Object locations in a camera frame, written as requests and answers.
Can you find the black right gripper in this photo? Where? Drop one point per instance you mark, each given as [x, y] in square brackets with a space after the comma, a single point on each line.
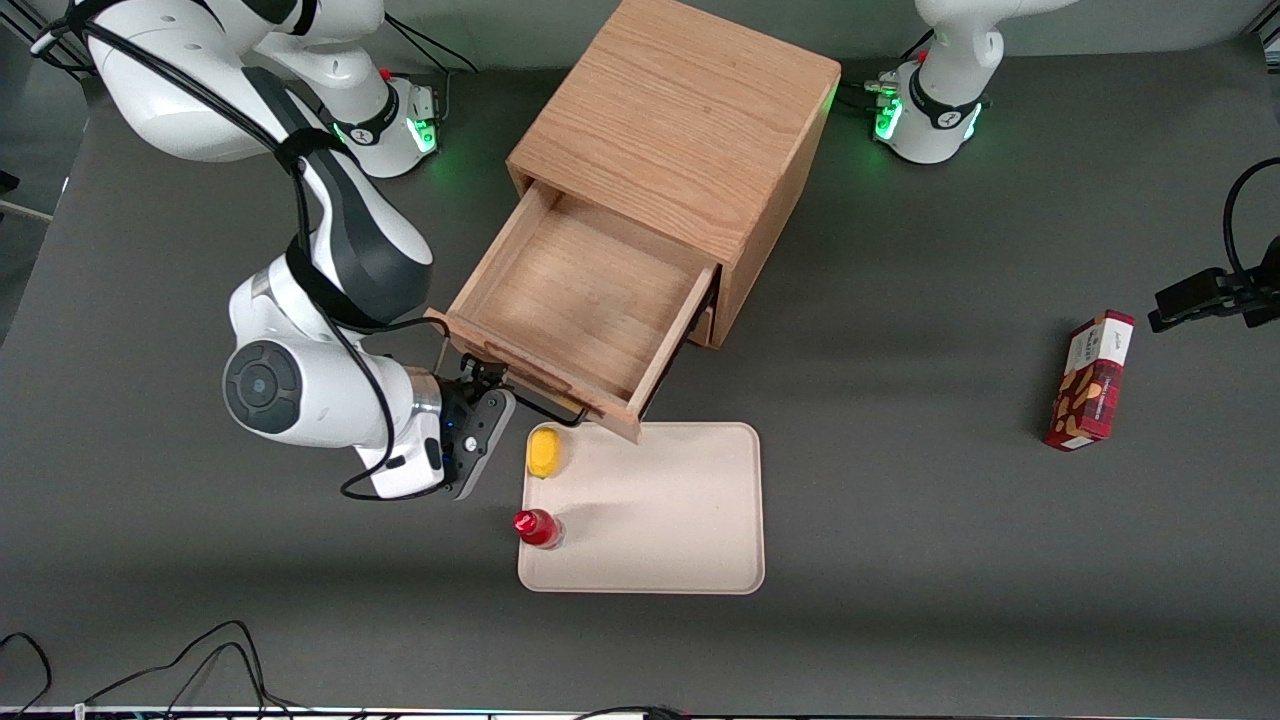
[461, 401]

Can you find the wooden drawer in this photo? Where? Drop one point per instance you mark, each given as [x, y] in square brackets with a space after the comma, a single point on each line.
[585, 300]

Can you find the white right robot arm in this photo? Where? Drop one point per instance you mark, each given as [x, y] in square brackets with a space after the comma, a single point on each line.
[310, 390]

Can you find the wooden drawer cabinet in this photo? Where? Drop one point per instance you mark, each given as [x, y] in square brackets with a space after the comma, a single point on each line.
[690, 120]

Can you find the red cola bottle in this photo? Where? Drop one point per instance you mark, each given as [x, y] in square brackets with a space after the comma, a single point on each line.
[538, 528]

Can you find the beige plastic tray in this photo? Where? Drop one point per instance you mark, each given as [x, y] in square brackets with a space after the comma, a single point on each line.
[660, 510]

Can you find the red snack box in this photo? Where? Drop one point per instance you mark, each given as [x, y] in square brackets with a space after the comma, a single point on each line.
[1092, 385]

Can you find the black clamp-mounted device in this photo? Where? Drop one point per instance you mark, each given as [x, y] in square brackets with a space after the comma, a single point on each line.
[1210, 295]

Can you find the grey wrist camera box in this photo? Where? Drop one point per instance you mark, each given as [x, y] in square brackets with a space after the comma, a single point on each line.
[485, 440]

